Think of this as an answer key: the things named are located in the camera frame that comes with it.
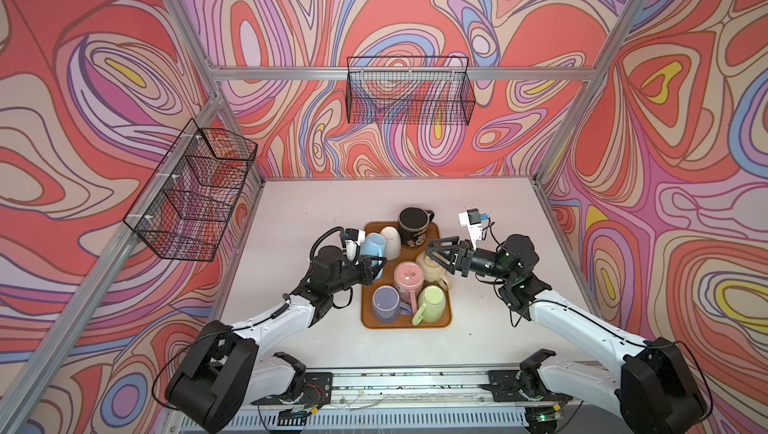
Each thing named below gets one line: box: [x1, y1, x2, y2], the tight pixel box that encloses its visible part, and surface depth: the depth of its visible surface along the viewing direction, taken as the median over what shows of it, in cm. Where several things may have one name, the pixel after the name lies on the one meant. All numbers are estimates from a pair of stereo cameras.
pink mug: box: [394, 261, 425, 314], surface depth 82 cm
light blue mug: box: [360, 232, 386, 280], surface depth 82 cm
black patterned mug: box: [398, 206, 435, 248], surface depth 95 cm
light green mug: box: [412, 285, 446, 326], surface depth 81 cm
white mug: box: [380, 226, 401, 261], surface depth 95 cm
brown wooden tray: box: [362, 222, 452, 329], surface depth 83 cm
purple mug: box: [372, 285, 413, 324], surface depth 82 cm
